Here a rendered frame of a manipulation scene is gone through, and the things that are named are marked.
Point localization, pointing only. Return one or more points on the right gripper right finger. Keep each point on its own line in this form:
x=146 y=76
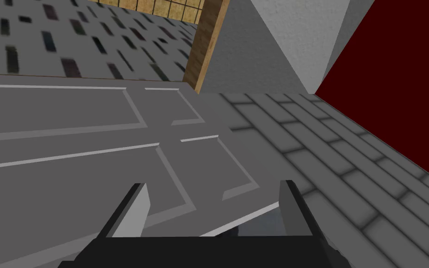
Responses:
x=295 y=214

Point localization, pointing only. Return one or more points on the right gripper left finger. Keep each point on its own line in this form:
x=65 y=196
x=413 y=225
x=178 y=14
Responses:
x=132 y=216

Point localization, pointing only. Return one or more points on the grey panelled door leaf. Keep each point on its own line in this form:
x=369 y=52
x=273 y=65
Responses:
x=88 y=156

